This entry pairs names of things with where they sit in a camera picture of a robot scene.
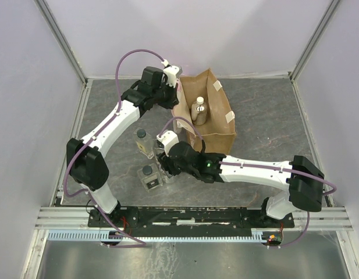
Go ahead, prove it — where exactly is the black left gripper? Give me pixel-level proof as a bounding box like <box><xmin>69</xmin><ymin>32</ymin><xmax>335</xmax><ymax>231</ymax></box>
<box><xmin>152</xmin><ymin>79</ymin><xmax>179</xmax><ymax>110</ymax></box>

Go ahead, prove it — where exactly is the beige canvas tote bag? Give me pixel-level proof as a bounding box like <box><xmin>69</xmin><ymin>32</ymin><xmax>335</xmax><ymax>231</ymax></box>
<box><xmin>172</xmin><ymin>69</ymin><xmax>236</xmax><ymax>155</ymax></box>

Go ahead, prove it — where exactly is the square glass bottle black label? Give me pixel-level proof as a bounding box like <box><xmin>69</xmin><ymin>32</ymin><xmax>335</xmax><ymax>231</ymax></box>
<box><xmin>152</xmin><ymin>140</ymin><xmax>165</xmax><ymax>157</ymax></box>

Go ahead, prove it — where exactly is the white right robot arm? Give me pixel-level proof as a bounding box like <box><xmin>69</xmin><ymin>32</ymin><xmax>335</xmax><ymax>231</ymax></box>
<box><xmin>158</xmin><ymin>141</ymin><xmax>324</xmax><ymax>227</ymax></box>

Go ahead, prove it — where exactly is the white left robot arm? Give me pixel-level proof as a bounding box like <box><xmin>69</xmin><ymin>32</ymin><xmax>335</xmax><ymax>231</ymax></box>
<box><xmin>65</xmin><ymin>65</ymin><xmax>182</xmax><ymax>227</ymax></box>

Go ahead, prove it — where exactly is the square glass bottle front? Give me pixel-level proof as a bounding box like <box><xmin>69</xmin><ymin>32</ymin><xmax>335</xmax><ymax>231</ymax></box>
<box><xmin>137</xmin><ymin>163</ymin><xmax>163</xmax><ymax>192</ymax></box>

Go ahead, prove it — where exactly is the square glass bottle yellow label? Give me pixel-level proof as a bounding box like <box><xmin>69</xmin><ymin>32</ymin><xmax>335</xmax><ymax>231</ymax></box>
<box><xmin>133</xmin><ymin>128</ymin><xmax>154</xmax><ymax>159</ymax></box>

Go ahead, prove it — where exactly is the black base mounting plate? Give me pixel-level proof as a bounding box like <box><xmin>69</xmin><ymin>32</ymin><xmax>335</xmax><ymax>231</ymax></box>
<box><xmin>87</xmin><ymin>205</ymin><xmax>295</xmax><ymax>236</ymax></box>

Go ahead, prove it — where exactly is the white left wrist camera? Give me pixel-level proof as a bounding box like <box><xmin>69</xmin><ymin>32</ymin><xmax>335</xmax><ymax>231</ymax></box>
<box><xmin>161</xmin><ymin>59</ymin><xmax>183</xmax><ymax>87</ymax></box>

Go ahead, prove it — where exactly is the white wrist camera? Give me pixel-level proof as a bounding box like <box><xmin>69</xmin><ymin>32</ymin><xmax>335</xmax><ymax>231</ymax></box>
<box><xmin>157</xmin><ymin>130</ymin><xmax>179</xmax><ymax>156</ymax></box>
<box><xmin>161</xmin><ymin>59</ymin><xmax>183</xmax><ymax>87</ymax></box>

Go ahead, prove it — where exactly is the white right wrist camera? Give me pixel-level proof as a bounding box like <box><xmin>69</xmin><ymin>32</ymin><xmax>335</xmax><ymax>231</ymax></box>
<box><xmin>157</xmin><ymin>130</ymin><xmax>179</xmax><ymax>156</ymax></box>

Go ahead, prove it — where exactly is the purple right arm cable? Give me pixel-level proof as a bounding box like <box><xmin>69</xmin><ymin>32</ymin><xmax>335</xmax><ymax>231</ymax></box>
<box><xmin>161</xmin><ymin>116</ymin><xmax>337</xmax><ymax>248</ymax></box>

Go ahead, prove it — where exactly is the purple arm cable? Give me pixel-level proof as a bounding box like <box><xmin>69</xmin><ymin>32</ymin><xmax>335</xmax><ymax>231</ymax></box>
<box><xmin>63</xmin><ymin>48</ymin><xmax>167</xmax><ymax>249</ymax></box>
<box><xmin>161</xmin><ymin>116</ymin><xmax>337</xmax><ymax>248</ymax></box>

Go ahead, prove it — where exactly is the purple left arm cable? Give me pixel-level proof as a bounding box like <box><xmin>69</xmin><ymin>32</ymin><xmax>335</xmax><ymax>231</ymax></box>
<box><xmin>63</xmin><ymin>48</ymin><xmax>167</xmax><ymax>249</ymax></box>

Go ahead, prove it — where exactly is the light blue cable duct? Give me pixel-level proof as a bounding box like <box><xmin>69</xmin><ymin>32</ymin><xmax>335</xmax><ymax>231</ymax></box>
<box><xmin>48</xmin><ymin>226</ymin><xmax>267</xmax><ymax>243</ymax></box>

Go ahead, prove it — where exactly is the aluminium frame post left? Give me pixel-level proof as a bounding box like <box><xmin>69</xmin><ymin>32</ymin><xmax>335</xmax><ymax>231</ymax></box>
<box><xmin>34</xmin><ymin>0</ymin><xmax>88</xmax><ymax>84</ymax></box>

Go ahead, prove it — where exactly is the aluminium frame post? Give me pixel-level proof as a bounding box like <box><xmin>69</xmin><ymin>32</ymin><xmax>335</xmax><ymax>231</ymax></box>
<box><xmin>289</xmin><ymin>0</ymin><xmax>342</xmax><ymax>83</ymax></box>
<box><xmin>34</xmin><ymin>0</ymin><xmax>88</xmax><ymax>84</ymax></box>

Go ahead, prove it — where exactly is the aluminium frame rail front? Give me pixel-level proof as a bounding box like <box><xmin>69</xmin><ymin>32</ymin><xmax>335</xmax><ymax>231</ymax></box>
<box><xmin>35</xmin><ymin>207</ymin><xmax>353</xmax><ymax>231</ymax></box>

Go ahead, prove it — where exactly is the aluminium frame post right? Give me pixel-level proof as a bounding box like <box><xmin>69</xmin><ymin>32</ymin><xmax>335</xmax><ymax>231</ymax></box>
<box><xmin>289</xmin><ymin>0</ymin><xmax>342</xmax><ymax>83</ymax></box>

